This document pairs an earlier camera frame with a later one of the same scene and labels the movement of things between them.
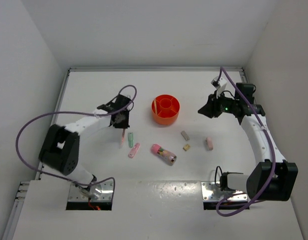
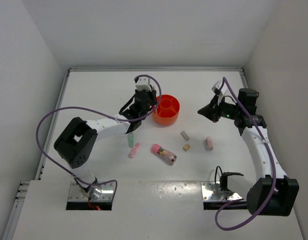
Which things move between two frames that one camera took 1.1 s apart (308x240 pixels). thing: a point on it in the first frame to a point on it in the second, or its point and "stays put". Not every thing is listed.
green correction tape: (131, 140) stays put
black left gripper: (125, 124) to (152, 94)
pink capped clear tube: (166, 156) stays put
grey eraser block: (184, 135) stays put
